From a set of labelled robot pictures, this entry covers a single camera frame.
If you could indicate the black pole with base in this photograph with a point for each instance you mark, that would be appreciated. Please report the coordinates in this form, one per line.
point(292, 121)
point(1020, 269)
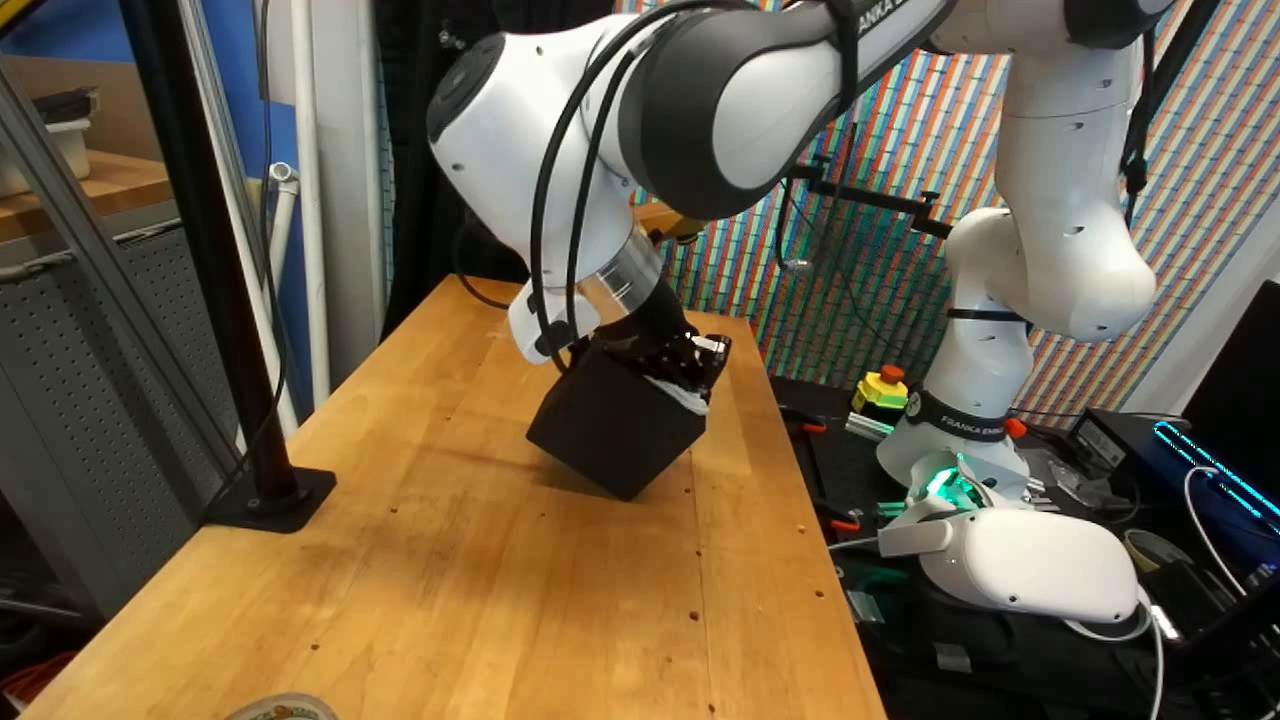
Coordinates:
point(266, 489)

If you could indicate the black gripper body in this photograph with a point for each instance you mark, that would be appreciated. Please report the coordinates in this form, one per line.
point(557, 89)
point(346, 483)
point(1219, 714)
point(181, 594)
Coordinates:
point(667, 344)

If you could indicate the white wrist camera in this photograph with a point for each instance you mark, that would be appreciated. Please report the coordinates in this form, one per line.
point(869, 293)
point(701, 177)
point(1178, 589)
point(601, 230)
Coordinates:
point(550, 320)

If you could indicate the white towel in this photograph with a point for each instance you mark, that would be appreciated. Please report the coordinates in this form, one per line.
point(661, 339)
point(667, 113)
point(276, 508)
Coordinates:
point(686, 397)

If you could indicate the white VR headset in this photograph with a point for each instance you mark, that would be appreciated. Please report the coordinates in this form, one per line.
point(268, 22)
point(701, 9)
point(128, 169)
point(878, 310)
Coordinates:
point(1031, 562)

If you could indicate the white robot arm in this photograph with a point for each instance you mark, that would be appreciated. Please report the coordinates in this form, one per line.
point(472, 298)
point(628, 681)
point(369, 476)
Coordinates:
point(706, 105)

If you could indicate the red yellow emergency stop button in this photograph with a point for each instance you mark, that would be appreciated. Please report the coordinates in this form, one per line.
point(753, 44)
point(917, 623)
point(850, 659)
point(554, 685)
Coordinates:
point(880, 393)

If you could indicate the grey perforated metal panel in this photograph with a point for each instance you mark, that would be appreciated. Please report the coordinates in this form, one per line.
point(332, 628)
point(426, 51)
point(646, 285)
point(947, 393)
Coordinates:
point(116, 419)

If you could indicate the blue case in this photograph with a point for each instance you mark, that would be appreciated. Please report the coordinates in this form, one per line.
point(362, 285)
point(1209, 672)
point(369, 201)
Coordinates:
point(1233, 506)

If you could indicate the black perforated box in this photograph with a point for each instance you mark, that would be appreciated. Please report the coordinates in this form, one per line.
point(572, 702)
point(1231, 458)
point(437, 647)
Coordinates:
point(615, 424)

